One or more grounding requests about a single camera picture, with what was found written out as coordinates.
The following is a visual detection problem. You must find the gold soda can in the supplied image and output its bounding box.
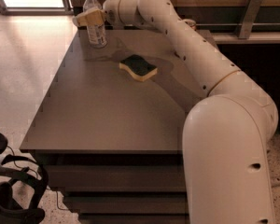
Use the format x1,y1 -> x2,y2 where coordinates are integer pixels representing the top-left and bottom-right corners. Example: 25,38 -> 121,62
184,19 -> 197,31

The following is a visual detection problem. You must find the green and yellow sponge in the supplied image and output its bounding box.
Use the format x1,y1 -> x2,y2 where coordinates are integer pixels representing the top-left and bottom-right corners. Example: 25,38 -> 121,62
119,54 -> 158,82

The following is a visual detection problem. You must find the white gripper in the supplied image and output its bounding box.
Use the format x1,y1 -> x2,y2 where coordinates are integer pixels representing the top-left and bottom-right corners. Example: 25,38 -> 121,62
73,0 -> 128,27

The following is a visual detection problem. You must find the right metal rail bracket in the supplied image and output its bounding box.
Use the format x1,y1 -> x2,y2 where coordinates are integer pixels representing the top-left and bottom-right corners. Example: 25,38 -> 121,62
235,0 -> 263,39

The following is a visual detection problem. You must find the black VR headset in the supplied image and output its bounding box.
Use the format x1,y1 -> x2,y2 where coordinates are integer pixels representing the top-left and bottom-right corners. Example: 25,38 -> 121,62
0,133 -> 49,224

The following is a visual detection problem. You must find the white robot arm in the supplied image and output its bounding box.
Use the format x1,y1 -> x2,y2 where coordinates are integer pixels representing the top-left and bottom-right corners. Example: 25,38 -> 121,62
73,0 -> 278,224

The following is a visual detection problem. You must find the clear plastic water bottle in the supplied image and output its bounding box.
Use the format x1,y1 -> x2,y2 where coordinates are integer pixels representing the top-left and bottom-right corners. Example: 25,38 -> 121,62
83,0 -> 107,48

